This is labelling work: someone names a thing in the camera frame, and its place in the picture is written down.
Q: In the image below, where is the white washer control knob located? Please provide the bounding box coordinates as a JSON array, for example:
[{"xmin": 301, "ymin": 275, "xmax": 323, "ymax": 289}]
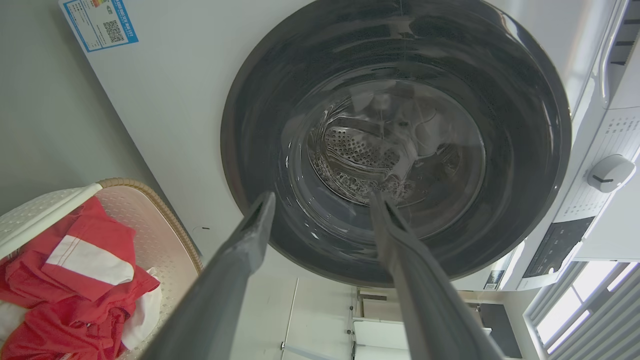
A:
[{"xmin": 587, "ymin": 154, "xmax": 637, "ymax": 194}]

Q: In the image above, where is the dark round washing machine door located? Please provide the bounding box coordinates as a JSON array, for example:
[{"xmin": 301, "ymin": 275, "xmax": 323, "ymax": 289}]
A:
[{"xmin": 220, "ymin": 0, "xmax": 572, "ymax": 288}]

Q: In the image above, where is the white plastic laundry basket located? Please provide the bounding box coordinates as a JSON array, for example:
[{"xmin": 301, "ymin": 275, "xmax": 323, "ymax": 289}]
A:
[{"xmin": 0, "ymin": 178, "xmax": 204, "ymax": 360}]

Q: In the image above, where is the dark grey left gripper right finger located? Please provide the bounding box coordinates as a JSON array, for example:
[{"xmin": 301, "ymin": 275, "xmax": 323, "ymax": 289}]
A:
[{"xmin": 369, "ymin": 192, "xmax": 506, "ymax": 360}]

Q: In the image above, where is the small printed washer sticker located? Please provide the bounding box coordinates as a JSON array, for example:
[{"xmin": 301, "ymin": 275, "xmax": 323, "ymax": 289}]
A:
[{"xmin": 483, "ymin": 270, "xmax": 506, "ymax": 291}]

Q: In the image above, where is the window with grey blinds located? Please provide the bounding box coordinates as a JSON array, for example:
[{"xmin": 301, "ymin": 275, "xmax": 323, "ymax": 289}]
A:
[{"xmin": 522, "ymin": 260, "xmax": 640, "ymax": 360}]

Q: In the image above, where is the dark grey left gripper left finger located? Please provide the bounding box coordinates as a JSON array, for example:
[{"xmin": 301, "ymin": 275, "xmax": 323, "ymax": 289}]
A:
[{"xmin": 141, "ymin": 191, "xmax": 277, "ymax": 360}]

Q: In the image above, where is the white cabinet furniture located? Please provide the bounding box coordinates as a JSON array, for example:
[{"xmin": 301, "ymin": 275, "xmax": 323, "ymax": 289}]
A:
[{"xmin": 350, "ymin": 287, "xmax": 523, "ymax": 360}]

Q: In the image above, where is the white washer detergent drawer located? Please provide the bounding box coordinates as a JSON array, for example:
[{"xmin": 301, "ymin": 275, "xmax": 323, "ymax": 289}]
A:
[{"xmin": 598, "ymin": 0, "xmax": 640, "ymax": 110}]

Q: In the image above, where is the black washer display panel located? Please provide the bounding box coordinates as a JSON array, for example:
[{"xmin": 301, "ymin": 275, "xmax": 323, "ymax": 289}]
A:
[{"xmin": 522, "ymin": 216, "xmax": 596, "ymax": 279}]

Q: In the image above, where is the white front-load washing machine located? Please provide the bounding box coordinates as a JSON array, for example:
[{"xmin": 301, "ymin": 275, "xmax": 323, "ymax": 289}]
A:
[{"xmin": 57, "ymin": 0, "xmax": 640, "ymax": 293}]

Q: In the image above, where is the red garment with white stripe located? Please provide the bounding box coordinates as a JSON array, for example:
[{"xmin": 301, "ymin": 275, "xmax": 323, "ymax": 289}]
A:
[{"xmin": 0, "ymin": 196, "xmax": 161, "ymax": 360}]

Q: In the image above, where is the blue-bordered energy label sticker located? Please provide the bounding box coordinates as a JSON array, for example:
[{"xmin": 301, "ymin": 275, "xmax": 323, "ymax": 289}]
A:
[{"xmin": 58, "ymin": 0, "xmax": 139, "ymax": 54}]

